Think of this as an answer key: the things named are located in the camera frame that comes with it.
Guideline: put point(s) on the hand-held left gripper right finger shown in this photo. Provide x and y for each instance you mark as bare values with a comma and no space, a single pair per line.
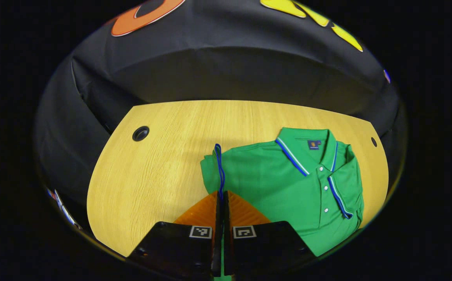
268,246

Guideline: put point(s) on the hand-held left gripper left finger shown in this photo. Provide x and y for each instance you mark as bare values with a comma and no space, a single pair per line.
183,249

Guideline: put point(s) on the green T-shirt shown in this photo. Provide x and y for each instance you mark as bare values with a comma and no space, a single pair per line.
272,183

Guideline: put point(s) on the colourful printed sheet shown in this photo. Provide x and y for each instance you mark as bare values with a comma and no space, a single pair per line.
64,207

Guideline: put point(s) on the black backdrop cloth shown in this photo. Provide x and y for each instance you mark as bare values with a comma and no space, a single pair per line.
210,66

